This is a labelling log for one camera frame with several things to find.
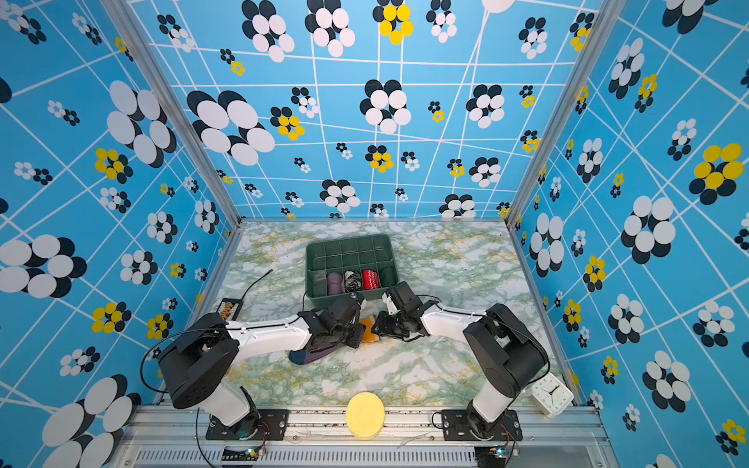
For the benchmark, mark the purple teal sock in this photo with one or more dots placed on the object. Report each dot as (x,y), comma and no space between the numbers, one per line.
(361,334)

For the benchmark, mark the yellow round sponge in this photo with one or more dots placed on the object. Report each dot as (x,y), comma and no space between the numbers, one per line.
(364,415)

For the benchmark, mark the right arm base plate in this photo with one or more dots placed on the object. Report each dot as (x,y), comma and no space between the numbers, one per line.
(461,425)

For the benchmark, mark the purple rolled sock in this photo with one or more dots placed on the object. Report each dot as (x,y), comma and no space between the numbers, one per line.
(335,284)

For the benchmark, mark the green rolled sock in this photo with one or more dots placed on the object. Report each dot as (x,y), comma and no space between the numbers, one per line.
(388,277)

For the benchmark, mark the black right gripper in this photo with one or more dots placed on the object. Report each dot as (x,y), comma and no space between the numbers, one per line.
(383,329)

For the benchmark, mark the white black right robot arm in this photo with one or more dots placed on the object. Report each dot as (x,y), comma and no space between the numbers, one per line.
(509,356)

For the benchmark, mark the white square clock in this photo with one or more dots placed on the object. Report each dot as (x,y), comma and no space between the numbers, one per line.
(551,395)

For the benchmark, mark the aluminium corner post left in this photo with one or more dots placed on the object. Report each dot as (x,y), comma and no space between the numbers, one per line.
(125,22)

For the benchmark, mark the black tray with snacks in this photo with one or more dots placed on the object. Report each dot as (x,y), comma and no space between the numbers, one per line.
(229,308)

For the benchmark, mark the green compartment tray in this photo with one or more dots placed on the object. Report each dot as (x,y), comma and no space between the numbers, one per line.
(351,253)

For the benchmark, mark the black white rolled sock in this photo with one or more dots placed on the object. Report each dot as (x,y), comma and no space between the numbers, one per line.
(352,281)

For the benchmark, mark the aluminium corner post right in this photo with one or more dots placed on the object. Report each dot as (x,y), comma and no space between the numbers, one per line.
(590,54)

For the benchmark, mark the aluminium corner post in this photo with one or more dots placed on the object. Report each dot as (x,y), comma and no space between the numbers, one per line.
(590,54)
(125,22)

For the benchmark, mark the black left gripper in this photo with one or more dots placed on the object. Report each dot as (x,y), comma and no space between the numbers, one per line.
(359,334)

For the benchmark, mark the red rolled sock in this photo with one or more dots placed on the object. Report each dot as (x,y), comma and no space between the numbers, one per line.
(371,280)

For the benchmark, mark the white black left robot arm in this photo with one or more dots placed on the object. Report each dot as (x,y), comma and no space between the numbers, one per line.
(195,365)

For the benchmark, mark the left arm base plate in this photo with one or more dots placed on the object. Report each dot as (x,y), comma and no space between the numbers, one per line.
(260,425)

